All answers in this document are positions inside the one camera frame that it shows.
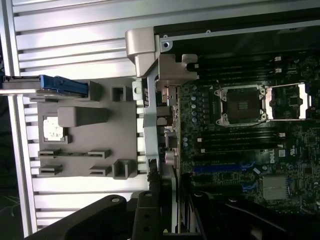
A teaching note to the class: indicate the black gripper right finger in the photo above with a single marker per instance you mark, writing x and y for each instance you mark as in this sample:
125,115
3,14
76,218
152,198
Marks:
212,220

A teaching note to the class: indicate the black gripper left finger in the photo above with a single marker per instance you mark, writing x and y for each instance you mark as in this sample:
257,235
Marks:
95,220

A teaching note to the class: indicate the blue expansion slot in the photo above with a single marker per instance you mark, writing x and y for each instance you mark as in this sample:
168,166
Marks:
215,170

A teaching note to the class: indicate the silver chipset heatsink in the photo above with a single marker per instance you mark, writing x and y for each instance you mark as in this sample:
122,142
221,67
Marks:
275,188

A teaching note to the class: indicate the grey plastic parts rack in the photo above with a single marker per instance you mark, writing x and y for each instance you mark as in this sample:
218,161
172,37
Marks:
82,140

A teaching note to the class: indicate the silver CPU chip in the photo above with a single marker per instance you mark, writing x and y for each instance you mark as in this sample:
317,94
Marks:
52,130

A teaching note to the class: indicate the green Dell motherboard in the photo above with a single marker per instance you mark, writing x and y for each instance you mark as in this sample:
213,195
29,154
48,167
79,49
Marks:
300,150

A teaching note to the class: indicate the CPU socket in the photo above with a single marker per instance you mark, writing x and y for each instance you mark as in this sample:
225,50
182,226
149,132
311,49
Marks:
240,105

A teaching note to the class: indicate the hard disk in blue caddy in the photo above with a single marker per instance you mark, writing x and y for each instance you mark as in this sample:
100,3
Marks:
62,86

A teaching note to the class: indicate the metal socket cover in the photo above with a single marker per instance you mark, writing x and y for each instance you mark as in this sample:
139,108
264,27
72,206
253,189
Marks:
303,105

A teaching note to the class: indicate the black open PC case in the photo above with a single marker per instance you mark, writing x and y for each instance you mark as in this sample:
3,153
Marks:
142,45

